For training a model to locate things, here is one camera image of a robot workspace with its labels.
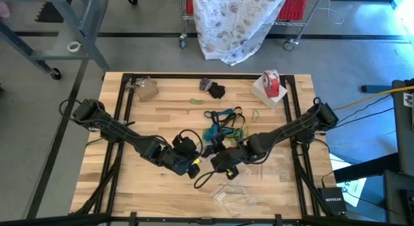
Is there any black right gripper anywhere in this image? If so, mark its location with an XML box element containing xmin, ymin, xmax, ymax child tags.
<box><xmin>202</xmin><ymin>135</ymin><xmax>256</xmax><ymax>171</ymax></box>

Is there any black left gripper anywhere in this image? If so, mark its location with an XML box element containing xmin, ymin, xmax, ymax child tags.
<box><xmin>160</xmin><ymin>134</ymin><xmax>198</xmax><ymax>176</ymax></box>

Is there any black rubber band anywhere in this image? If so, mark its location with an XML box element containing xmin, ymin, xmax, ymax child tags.
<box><xmin>222</xmin><ymin>106</ymin><xmax>246</xmax><ymax>129</ymax></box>

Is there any grey black work glove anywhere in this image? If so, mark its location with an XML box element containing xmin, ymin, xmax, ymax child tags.
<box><xmin>199</xmin><ymin>77</ymin><xmax>226</xmax><ymax>100</ymax></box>

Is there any brown cardboard box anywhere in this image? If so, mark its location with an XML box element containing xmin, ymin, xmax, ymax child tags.
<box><xmin>134</xmin><ymin>76</ymin><xmax>160</xmax><ymax>103</ymax></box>

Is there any white cardboard box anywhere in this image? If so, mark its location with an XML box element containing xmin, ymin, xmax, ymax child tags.
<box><xmin>250</xmin><ymin>75</ymin><xmax>289</xmax><ymax>109</ymax></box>

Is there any red tape dispenser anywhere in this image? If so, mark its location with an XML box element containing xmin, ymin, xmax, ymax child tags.
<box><xmin>261</xmin><ymin>69</ymin><xmax>281</xmax><ymax>99</ymax></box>

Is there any white paper sheet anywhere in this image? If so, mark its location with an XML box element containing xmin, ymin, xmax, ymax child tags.
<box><xmin>329</xmin><ymin>153</ymin><xmax>368</xmax><ymax>208</ymax></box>

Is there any white floral cloth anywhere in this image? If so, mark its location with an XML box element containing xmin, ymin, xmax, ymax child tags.
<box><xmin>192</xmin><ymin>0</ymin><xmax>291</xmax><ymax>67</ymax></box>

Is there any black desk leg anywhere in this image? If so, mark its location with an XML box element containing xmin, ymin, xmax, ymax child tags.
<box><xmin>332</xmin><ymin>152</ymin><xmax>402</xmax><ymax>184</ymax></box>

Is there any white tape roll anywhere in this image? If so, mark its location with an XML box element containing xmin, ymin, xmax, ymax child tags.
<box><xmin>67</xmin><ymin>40</ymin><xmax>82</xmax><ymax>53</ymax></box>

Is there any blue-grey steel workbench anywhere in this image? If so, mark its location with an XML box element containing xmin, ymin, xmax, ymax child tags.
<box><xmin>0</xmin><ymin>0</ymin><xmax>111</xmax><ymax>81</ymax></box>

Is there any blue floor bar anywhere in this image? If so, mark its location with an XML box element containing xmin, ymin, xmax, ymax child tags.
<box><xmin>361</xmin><ymin>84</ymin><xmax>394</xmax><ymax>93</ymax></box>

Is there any black desk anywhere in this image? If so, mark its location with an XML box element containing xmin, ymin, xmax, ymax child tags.
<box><xmin>391</xmin><ymin>78</ymin><xmax>414</xmax><ymax>178</ymax></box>

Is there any black sawtooth foam piece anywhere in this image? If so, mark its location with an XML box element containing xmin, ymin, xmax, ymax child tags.
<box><xmin>34</xmin><ymin>1</ymin><xmax>65</xmax><ymax>24</ymax></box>

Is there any pink cloth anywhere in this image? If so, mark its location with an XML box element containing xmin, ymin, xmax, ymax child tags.
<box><xmin>0</xmin><ymin>1</ymin><xmax>11</xmax><ymax>19</ymax></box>

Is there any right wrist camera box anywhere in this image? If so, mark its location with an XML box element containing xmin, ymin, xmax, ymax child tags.
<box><xmin>225</xmin><ymin>166</ymin><xmax>241</xmax><ymax>181</ymax></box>

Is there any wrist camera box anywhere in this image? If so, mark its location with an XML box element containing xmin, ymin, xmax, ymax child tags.
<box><xmin>225</xmin><ymin>166</ymin><xmax>241</xmax><ymax>181</ymax></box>
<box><xmin>188</xmin><ymin>163</ymin><xmax>201</xmax><ymax>179</ymax></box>

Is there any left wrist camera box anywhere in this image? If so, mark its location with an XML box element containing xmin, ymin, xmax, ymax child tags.
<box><xmin>188</xmin><ymin>163</ymin><xmax>201</xmax><ymax>179</ymax></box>

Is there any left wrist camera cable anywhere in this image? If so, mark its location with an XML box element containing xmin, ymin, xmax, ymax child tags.
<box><xmin>179</xmin><ymin>128</ymin><xmax>204</xmax><ymax>157</ymax></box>

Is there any black fixed camera box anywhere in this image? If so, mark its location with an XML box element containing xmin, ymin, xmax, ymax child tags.
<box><xmin>197</xmin><ymin>216</ymin><xmax>217</xmax><ymax>226</ymax></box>

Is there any black Netgear switch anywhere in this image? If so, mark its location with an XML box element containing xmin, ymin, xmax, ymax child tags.
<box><xmin>319</xmin><ymin>186</ymin><xmax>347</xmax><ymax>216</ymax></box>

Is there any metal wire rack cart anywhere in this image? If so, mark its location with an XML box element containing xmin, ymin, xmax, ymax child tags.
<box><xmin>177</xmin><ymin>0</ymin><xmax>325</xmax><ymax>52</ymax></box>

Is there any yellow cable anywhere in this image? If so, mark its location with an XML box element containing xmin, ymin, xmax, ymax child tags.
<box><xmin>332</xmin><ymin>85</ymin><xmax>414</xmax><ymax>112</ymax></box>

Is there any black floor cable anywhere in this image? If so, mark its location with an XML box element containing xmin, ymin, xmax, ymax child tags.
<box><xmin>336</xmin><ymin>94</ymin><xmax>396</xmax><ymax>128</ymax></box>

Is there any white cable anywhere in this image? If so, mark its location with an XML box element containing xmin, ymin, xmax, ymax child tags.
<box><xmin>305</xmin><ymin>0</ymin><xmax>345</xmax><ymax>25</ymax></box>

